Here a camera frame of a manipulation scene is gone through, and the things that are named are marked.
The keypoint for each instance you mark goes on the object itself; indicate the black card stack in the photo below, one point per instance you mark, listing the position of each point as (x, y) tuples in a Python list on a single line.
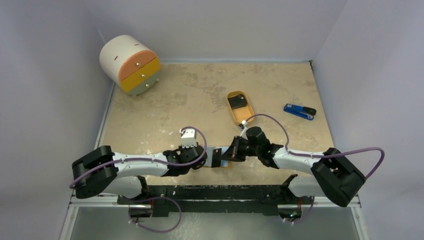
[(237, 101)]

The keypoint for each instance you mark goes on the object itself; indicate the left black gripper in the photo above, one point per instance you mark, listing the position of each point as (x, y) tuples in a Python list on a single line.
[(182, 150)]

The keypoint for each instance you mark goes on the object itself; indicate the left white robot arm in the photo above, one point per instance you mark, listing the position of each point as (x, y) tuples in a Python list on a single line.
[(102, 170)]

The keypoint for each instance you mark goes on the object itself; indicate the orange oval tray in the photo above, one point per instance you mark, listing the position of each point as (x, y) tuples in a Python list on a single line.
[(242, 113)]

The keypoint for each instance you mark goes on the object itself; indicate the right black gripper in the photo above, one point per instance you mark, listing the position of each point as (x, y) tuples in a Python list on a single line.
[(236, 149)]

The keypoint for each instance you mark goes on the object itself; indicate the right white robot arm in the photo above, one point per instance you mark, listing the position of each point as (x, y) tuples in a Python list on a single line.
[(327, 174)]

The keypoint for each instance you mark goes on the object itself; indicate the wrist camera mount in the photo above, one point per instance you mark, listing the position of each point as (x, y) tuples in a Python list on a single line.
[(243, 127), (188, 138)]

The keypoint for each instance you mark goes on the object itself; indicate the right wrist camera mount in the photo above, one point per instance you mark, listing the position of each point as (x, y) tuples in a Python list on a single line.
[(243, 127)]

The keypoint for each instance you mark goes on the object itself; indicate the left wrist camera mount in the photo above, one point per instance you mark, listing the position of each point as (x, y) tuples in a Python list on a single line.
[(188, 138)]

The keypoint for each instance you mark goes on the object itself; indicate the blue black stapler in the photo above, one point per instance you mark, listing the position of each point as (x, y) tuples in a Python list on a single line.
[(304, 112)]

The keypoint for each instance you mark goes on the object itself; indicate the white round mini drawer chest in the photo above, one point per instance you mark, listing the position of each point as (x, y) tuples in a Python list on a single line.
[(131, 65)]

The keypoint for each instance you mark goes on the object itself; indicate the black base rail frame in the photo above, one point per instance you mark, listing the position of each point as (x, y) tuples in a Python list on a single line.
[(161, 200)]

